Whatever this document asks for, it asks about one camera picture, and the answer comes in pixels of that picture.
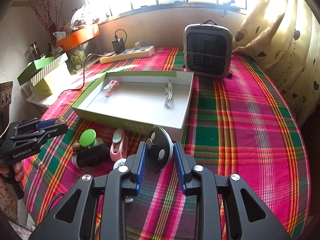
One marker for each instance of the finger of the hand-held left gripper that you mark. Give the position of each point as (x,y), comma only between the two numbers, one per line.
(37,137)
(46,125)

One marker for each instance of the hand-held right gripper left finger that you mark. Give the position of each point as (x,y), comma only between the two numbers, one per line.
(140,162)

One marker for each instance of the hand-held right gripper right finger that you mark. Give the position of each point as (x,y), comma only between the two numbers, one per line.
(180,165)

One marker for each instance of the black round disc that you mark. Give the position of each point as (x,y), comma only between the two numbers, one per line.
(160,157)

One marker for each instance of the white round jar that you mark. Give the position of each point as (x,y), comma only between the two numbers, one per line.
(119,164)

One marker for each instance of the black rectangular device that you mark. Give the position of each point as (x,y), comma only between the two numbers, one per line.
(92,155)

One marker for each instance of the green-edged cardboard box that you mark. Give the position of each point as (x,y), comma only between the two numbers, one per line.
(140,110)

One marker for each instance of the person's left hand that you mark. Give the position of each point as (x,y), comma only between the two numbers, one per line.
(19,170)

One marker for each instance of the pink clip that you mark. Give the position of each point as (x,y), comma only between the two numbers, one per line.
(117,146)
(111,88)

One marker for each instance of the green round cap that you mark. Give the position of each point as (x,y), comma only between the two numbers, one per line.
(87,137)

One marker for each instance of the yellow-green box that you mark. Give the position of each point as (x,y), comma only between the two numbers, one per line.
(53,81)

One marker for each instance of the brown speaker box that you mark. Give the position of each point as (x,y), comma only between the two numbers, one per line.
(6,96)

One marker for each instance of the green striped box stack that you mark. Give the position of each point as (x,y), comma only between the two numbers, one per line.
(48,68)

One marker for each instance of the plaid tablecloth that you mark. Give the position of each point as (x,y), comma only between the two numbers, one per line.
(237,130)

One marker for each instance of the green printed package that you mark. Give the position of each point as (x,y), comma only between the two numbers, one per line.
(76,58)

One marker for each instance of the glass jar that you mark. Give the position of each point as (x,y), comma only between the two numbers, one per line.
(33,50)

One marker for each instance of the white mug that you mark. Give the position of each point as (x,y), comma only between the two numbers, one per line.
(59,36)

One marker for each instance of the orange round tray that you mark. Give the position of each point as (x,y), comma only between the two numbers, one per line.
(77,38)

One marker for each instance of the cream power strip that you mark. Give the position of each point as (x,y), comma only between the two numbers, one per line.
(125,55)

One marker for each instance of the black charger adapter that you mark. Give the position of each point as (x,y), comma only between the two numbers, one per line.
(118,45)

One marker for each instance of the red berry branches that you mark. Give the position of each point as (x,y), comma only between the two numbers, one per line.
(46,15)

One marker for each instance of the white plastic bag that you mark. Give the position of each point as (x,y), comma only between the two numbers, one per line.
(80,17)

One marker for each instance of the grey space heater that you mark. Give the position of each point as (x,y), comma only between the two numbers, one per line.
(207,52)

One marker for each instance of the white plug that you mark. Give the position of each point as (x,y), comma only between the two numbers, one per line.
(138,46)

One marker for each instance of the cream heart-print curtain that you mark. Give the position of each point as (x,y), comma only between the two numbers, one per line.
(280,55)

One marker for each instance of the black window latch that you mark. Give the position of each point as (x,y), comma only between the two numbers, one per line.
(228,6)

